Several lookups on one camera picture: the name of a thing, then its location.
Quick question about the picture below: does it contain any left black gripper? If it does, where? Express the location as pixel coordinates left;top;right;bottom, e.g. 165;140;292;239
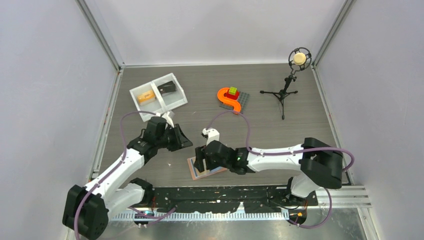
156;124;192;152

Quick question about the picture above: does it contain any pink leather card holder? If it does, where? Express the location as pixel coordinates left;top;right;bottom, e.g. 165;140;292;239
187;156;227;180

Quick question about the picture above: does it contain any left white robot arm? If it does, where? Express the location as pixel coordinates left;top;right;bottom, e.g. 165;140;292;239
62;116;193;240

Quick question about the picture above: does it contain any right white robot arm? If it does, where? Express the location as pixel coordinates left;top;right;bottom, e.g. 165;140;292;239
193;137;343;205

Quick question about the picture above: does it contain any orange card box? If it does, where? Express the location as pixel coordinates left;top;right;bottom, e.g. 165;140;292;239
136;89;156;106

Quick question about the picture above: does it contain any black card box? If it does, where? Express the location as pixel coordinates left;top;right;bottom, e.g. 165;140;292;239
157;81;177;96

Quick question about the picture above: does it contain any white two-compartment tray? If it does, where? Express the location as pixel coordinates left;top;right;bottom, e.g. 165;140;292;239
129;73;188;122

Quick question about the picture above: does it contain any orange S-shaped toy track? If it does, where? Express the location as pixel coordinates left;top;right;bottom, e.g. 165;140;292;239
217;87;242;115

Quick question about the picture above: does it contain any red toy brick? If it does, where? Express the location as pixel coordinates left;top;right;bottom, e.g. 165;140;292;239
225;89;240;101

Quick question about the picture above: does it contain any grey toy baseplate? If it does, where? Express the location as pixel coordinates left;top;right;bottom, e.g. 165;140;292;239
219;92;250;114

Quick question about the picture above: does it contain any green toy brick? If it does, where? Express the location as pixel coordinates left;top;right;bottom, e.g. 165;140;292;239
227;86;238;96

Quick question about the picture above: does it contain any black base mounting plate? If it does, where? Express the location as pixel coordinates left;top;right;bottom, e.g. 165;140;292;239
142;185;318;214

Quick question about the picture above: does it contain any black tripod mic stand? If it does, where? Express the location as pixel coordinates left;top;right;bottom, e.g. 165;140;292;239
259;70;299;120

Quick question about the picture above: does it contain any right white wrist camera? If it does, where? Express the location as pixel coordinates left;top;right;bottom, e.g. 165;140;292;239
201;128;220;145

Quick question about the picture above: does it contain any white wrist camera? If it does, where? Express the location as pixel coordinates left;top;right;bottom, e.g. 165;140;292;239
201;128;220;145
155;110;175;128

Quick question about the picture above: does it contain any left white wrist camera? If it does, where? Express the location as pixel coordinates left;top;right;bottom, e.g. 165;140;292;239
155;110;175;128

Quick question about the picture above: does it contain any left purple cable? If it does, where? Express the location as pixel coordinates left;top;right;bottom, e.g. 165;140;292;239
73;110;178;240

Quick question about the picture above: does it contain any microphone with shock mount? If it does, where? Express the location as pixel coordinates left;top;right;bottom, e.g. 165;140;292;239
288;47;312;73

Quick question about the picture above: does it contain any aluminium frame rail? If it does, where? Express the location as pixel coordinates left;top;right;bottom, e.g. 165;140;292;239
109;185;372;222

